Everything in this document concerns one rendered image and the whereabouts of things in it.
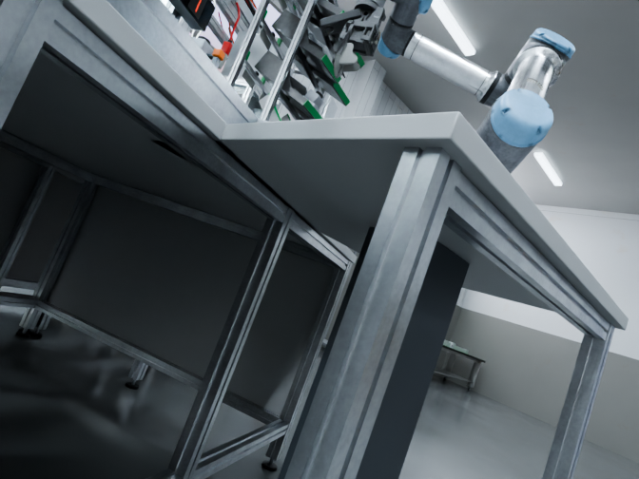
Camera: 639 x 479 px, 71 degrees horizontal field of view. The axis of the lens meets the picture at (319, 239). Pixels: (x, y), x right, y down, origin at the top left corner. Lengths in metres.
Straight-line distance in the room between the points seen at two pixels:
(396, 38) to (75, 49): 1.04
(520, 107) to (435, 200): 0.55
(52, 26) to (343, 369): 0.44
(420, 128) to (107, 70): 0.36
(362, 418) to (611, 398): 9.20
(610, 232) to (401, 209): 9.84
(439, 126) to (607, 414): 9.24
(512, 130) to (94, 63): 0.73
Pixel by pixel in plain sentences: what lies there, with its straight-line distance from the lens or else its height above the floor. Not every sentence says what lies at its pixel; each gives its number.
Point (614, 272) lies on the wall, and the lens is 10.00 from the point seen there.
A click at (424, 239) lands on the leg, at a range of 0.46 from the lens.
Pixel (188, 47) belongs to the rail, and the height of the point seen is 0.94.
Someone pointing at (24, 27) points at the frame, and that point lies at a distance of 0.53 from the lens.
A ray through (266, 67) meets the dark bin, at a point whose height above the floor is 1.30.
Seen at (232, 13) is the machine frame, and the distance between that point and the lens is 2.98.
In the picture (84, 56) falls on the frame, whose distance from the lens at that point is 0.56.
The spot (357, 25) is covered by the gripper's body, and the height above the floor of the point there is 1.35.
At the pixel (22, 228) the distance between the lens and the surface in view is 2.75.
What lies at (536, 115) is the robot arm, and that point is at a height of 1.14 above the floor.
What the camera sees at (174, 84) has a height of 0.84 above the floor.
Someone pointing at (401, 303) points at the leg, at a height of 0.67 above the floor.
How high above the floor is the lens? 0.65
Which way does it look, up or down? 7 degrees up
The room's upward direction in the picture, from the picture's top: 21 degrees clockwise
